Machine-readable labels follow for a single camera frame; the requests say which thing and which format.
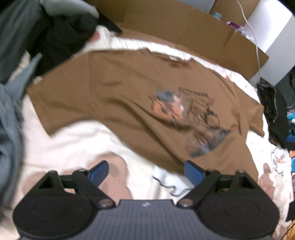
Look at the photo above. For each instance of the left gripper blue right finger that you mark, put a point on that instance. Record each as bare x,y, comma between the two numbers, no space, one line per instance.
203,181

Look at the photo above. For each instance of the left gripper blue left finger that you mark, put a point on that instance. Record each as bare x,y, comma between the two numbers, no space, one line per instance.
87,183

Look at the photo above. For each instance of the brown printed t-shirt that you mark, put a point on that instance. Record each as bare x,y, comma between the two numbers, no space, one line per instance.
166,110

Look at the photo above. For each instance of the cream bear print bedsheet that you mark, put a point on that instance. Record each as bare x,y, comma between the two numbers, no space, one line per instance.
86,143

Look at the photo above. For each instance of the blue denim garment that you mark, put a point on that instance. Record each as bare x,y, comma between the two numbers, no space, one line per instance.
11,129

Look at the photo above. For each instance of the black folded garment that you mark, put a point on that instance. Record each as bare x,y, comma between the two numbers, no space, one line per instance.
275,111

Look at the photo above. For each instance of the teal cartoon print blanket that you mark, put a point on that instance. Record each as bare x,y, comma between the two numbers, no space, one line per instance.
290,138

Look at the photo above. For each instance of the brown cardboard sheet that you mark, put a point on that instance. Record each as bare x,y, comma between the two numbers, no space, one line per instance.
185,28

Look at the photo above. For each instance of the purple detergent bag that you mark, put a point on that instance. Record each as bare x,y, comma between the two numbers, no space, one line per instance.
240,29

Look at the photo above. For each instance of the dark grey pillow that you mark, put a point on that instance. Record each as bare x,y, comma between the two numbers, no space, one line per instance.
26,27

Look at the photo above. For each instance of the teal cap bottle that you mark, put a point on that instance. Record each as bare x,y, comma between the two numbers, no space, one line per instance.
217,15

